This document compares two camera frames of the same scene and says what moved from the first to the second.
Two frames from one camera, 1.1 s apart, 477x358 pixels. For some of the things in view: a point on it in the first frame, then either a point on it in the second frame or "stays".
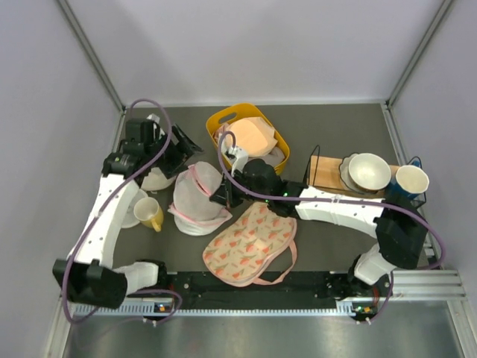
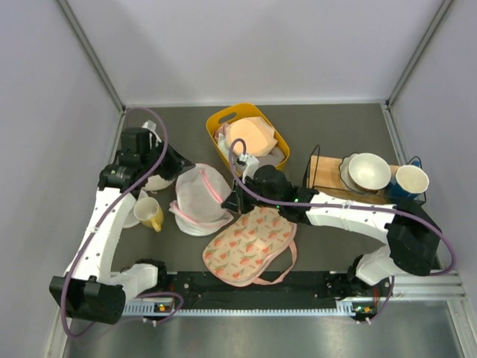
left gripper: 184,149 -> 178,164
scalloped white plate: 346,175 stays
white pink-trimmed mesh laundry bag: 193,188 stays
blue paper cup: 409,181 stays
